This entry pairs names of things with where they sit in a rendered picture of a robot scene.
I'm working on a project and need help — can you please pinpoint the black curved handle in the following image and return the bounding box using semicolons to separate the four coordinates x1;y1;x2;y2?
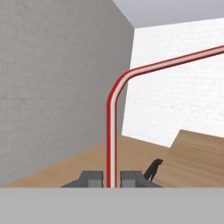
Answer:
143;158;165;182

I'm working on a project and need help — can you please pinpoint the wooden counter block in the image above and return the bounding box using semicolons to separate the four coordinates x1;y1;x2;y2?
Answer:
152;129;224;188

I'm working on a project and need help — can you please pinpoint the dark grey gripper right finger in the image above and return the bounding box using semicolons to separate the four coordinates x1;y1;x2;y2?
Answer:
120;171;164;188

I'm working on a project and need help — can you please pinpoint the red and white bent straw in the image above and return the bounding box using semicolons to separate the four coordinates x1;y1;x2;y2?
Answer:
106;45;224;188

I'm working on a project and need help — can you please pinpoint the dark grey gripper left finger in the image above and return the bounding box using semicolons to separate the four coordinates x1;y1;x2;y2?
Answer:
59;171;104;188

